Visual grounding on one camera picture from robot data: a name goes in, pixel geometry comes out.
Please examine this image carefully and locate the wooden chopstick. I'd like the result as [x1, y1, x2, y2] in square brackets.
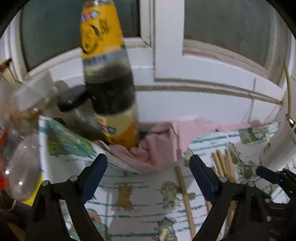
[225, 149, 237, 183]
[212, 153, 226, 177]
[216, 150, 230, 181]
[175, 166, 196, 239]

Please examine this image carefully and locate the white steel utensil cup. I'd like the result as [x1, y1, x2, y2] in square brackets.
[261, 87, 296, 172]

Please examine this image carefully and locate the large clear oil bottle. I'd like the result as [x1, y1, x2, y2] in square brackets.
[1, 74, 43, 202]

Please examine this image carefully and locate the cat pattern table cloth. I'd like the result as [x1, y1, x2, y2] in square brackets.
[39, 116, 280, 240]

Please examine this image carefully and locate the pink cloth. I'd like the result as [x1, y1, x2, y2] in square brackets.
[94, 119, 263, 173]

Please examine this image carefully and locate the black lid glass jar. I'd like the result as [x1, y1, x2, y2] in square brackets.
[57, 85, 103, 141]

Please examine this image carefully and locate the white lid glass jar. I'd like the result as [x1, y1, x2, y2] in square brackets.
[14, 71, 57, 119]

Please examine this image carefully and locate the dark soy sauce bottle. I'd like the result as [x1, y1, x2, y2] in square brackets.
[80, 1, 139, 149]

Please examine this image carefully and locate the white framed window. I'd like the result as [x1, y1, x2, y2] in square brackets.
[2, 1, 295, 105]

